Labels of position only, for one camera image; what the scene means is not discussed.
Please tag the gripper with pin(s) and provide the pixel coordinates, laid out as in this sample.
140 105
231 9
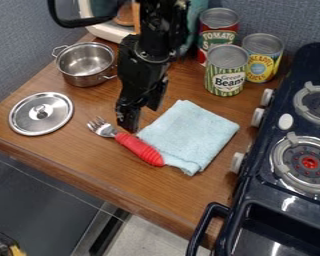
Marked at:
140 73

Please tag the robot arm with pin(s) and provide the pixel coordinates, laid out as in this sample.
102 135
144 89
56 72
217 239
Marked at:
160 26

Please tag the white cloth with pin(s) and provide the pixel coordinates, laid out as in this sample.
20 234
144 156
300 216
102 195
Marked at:
189 136

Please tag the silver pot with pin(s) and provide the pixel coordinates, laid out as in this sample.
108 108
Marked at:
84 63

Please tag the toy microwave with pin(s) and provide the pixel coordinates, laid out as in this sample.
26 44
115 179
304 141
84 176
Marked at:
104 28

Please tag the green beans can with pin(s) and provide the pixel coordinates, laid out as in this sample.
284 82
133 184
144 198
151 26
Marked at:
226 71

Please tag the silver pot lid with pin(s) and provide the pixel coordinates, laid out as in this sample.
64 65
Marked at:
40 113

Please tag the red tomato can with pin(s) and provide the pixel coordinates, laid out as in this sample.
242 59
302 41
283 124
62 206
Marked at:
218 31

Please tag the yellow can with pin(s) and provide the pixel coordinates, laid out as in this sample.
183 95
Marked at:
263 58

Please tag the toy stove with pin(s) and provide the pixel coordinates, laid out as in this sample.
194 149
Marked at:
291 186

